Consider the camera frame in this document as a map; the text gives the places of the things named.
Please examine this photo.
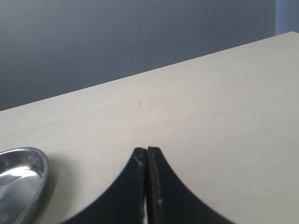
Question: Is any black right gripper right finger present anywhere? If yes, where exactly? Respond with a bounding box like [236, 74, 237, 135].
[147, 147, 230, 224]

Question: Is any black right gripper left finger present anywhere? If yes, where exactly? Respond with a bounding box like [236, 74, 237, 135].
[64, 148, 147, 224]

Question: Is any round steel plate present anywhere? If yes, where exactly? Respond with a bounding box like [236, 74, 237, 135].
[0, 147, 49, 224]

